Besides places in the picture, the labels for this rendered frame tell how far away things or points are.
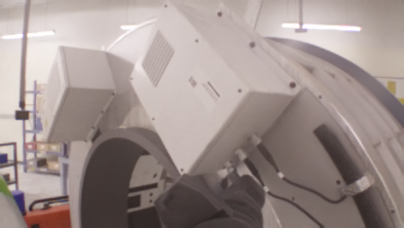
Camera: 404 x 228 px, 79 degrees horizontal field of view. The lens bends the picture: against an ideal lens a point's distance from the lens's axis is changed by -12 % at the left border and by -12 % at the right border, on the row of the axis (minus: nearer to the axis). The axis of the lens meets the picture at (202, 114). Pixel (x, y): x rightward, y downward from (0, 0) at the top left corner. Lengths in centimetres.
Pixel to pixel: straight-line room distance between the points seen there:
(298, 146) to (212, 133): 14
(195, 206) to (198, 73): 19
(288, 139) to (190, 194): 22
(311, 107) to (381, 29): 648
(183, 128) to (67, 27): 705
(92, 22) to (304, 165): 680
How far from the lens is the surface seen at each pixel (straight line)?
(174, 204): 29
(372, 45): 670
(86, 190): 112
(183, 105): 42
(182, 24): 44
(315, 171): 43
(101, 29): 690
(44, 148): 680
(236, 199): 33
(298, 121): 44
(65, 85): 85
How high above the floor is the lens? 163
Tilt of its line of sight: 2 degrees down
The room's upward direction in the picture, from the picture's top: 1 degrees clockwise
